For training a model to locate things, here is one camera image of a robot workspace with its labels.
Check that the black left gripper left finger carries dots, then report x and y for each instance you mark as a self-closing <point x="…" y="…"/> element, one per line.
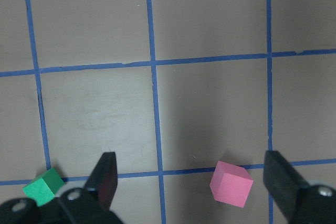
<point x="91" y="202"/>

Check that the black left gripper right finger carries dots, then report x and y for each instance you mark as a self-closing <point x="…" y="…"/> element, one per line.
<point x="299" y="200"/>

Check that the green foam cube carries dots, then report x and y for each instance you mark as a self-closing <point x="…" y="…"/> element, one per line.
<point x="43" y="188"/>

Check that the pink foam cube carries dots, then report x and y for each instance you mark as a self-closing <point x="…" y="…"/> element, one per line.
<point x="231" y="184"/>

